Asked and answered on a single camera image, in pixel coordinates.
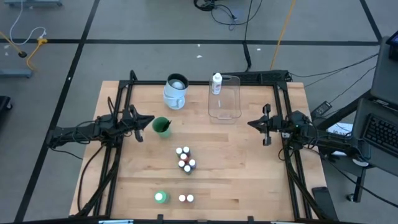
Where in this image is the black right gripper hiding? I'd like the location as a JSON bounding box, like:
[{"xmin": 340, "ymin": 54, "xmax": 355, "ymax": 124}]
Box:
[{"xmin": 248, "ymin": 105, "xmax": 282, "ymax": 146}]

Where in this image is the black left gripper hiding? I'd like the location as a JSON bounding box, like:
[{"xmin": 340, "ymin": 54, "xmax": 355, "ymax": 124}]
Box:
[{"xmin": 123, "ymin": 104, "xmax": 155, "ymax": 143}]

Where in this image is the large white paint bottle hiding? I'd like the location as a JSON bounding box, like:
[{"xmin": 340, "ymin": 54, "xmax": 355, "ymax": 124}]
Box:
[{"xmin": 211, "ymin": 72, "xmax": 223, "ymax": 96}]

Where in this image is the large green paint bottle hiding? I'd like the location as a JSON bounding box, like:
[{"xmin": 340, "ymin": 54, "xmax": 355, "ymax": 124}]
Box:
[{"xmin": 154, "ymin": 190, "xmax": 170, "ymax": 205}]

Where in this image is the green plastic cup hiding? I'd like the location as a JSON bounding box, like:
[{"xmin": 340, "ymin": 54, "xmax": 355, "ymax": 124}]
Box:
[{"xmin": 151, "ymin": 116, "xmax": 173, "ymax": 139}]

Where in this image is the white cylindrical container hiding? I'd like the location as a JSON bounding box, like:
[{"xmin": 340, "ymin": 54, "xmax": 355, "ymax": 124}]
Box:
[{"xmin": 162, "ymin": 73, "xmax": 190, "ymax": 111}]

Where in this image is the clear plastic bin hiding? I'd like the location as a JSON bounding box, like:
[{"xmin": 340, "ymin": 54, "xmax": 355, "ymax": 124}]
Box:
[{"xmin": 207, "ymin": 75, "xmax": 243, "ymax": 125}]

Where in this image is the black power strip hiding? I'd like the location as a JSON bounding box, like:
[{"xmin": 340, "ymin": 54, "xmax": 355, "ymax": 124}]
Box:
[{"xmin": 228, "ymin": 70, "xmax": 293, "ymax": 84}]

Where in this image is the black power adapter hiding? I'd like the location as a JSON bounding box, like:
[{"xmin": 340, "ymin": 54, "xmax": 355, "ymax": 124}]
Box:
[{"xmin": 310, "ymin": 100, "xmax": 333, "ymax": 118}]

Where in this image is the white paper sheet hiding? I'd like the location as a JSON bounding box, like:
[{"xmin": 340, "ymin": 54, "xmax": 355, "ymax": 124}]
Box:
[{"xmin": 326, "ymin": 122, "xmax": 355, "ymax": 156}]

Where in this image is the black foot pedal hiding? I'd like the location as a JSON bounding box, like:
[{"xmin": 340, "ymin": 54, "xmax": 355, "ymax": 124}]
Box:
[{"xmin": 312, "ymin": 185, "xmax": 339, "ymax": 221}]

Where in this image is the silver aluminium extrusion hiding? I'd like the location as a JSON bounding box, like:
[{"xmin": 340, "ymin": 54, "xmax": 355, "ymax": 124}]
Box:
[{"xmin": 98, "ymin": 219, "xmax": 135, "ymax": 224}]

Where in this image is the black computer keyboard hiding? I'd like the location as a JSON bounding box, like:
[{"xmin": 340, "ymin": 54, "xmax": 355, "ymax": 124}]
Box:
[{"xmin": 362, "ymin": 113, "xmax": 398, "ymax": 158}]

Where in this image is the black computer desk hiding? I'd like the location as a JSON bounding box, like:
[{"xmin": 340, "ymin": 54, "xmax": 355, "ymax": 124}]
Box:
[{"xmin": 346, "ymin": 35, "xmax": 398, "ymax": 203}]

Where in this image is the grey metal stand base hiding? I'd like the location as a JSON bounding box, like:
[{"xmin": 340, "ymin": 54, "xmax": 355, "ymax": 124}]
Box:
[
  {"xmin": 0, "ymin": 68, "xmax": 34, "ymax": 78},
  {"xmin": 4, "ymin": 0, "xmax": 63, "ymax": 7}
]

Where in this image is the black equipment caster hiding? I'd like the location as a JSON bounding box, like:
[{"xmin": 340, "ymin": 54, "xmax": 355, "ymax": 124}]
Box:
[{"xmin": 0, "ymin": 95, "xmax": 13, "ymax": 121}]

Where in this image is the black aluminium table frame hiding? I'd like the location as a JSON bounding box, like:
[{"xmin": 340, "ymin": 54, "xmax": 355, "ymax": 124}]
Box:
[{"xmin": 73, "ymin": 70, "xmax": 330, "ymax": 224}]

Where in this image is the black floor cable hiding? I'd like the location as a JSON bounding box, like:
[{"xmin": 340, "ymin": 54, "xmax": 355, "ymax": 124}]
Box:
[{"xmin": 243, "ymin": 0, "xmax": 265, "ymax": 73}]

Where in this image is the long yellow cord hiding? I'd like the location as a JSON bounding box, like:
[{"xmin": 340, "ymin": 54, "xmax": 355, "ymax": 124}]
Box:
[{"xmin": 269, "ymin": 0, "xmax": 297, "ymax": 71}]

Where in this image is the yellow extension cord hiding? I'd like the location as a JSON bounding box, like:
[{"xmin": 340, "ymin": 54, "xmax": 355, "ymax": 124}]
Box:
[{"xmin": 0, "ymin": 30, "xmax": 49, "ymax": 72}]

